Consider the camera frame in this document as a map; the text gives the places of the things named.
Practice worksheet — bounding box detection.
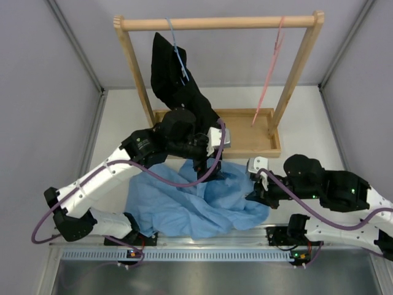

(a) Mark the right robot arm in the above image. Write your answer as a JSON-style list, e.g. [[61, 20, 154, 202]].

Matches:
[[246, 154, 392, 260]]

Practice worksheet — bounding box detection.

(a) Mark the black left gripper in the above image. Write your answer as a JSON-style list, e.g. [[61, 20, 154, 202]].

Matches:
[[168, 135, 226, 181]]

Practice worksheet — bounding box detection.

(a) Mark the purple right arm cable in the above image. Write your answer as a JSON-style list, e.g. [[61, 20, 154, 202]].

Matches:
[[256, 168, 393, 258]]

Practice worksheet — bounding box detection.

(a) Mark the blue plastic hanger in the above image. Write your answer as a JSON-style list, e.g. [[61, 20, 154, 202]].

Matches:
[[166, 17, 190, 85]]

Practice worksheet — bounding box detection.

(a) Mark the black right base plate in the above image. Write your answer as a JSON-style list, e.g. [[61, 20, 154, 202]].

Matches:
[[265, 226, 301, 251]]

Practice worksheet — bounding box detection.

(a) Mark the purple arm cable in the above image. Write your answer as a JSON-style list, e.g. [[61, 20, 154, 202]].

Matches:
[[31, 119, 227, 245], [256, 168, 393, 258]]

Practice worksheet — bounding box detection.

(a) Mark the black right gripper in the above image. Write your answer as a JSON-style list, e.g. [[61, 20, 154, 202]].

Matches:
[[246, 171, 320, 210]]

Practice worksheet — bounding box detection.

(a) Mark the grey slotted cable duct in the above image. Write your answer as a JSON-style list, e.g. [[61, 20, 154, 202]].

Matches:
[[61, 248, 306, 262]]

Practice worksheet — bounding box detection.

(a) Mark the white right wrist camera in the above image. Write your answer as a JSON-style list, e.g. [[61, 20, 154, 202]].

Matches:
[[246, 156, 269, 191]]

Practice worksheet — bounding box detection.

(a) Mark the light blue shirt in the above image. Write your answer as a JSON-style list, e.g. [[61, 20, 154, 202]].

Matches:
[[125, 162, 270, 238]]

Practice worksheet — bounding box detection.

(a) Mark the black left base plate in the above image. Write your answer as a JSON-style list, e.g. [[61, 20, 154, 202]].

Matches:
[[104, 231, 158, 246]]

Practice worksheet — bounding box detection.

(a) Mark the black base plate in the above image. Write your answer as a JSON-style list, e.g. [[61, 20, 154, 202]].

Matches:
[[104, 231, 158, 246], [265, 226, 301, 251]]

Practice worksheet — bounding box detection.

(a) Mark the aluminium mounting rail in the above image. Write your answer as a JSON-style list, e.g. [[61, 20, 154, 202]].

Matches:
[[49, 223, 381, 248]]

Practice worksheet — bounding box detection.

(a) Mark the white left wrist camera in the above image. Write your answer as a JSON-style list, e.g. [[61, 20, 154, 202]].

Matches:
[[206, 127, 231, 156]]

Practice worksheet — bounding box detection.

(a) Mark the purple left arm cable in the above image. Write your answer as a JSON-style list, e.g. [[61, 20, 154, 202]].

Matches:
[[31, 119, 227, 245]]

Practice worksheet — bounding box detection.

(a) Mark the black shirt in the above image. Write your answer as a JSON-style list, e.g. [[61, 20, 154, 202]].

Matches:
[[150, 33, 220, 133]]

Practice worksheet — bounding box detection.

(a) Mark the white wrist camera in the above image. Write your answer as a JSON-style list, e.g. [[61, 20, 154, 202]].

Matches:
[[206, 127, 231, 156], [246, 156, 269, 191]]

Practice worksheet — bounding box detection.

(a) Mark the pink plastic hanger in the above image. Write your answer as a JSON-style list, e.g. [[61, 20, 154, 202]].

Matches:
[[251, 16, 285, 127]]

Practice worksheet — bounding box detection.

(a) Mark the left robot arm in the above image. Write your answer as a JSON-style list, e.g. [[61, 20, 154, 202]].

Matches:
[[44, 108, 230, 245]]

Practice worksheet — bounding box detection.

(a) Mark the wooden clothes rack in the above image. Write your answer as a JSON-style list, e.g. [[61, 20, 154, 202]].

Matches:
[[113, 10, 325, 159]]

